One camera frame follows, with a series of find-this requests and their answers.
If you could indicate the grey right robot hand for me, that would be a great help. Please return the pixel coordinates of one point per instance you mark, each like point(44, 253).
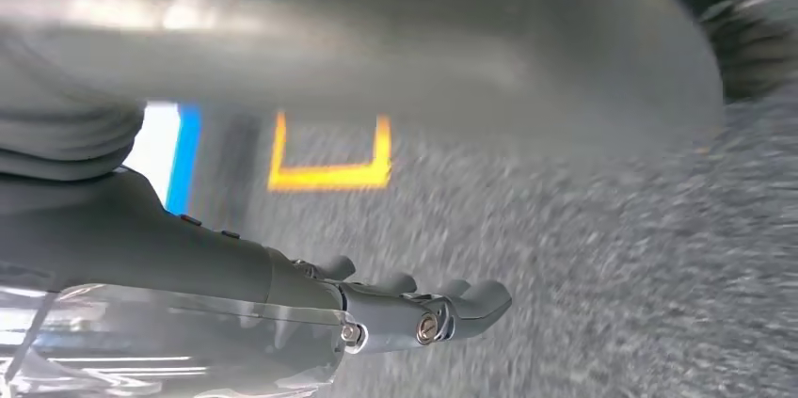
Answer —
point(156, 295)

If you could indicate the yellow floor tape square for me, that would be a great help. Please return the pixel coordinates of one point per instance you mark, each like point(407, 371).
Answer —
point(324, 177)

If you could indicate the grey robot body shell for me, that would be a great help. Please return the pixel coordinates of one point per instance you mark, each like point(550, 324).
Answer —
point(374, 40)

